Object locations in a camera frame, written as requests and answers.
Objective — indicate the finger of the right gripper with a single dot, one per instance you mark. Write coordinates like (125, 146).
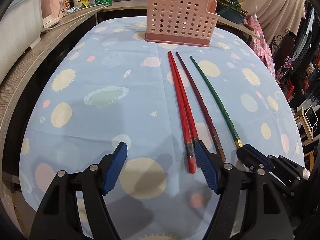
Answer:
(253, 159)

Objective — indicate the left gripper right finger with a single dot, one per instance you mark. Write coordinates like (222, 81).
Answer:
(209, 164)

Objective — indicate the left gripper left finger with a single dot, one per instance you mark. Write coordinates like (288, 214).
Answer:
(111, 166)

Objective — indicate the green chopstick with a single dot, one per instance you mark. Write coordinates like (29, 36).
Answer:
(233, 3)
(220, 105)

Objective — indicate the maroon chopstick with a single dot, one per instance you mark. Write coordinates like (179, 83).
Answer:
(209, 122)

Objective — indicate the wooden stool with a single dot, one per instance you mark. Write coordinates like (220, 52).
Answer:
(307, 121)

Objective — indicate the blue dotted table cloth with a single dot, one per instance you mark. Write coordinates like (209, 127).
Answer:
(114, 86)

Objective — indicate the pink pineapple garment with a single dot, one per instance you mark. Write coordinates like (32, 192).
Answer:
(260, 47)

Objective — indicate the pink perforated utensil holder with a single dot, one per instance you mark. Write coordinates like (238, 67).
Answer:
(186, 22)

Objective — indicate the blue bowl with yellow basin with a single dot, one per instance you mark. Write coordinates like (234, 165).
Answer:
(236, 14)

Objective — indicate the white blender jug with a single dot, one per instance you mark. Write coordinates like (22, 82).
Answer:
(49, 21)

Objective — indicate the beige hanging curtain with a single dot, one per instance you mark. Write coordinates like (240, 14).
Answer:
(276, 16)

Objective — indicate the blue wipes packet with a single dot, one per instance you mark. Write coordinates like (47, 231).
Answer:
(71, 10)

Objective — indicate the white blue storage bin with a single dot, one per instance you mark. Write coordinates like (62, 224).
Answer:
(21, 26)

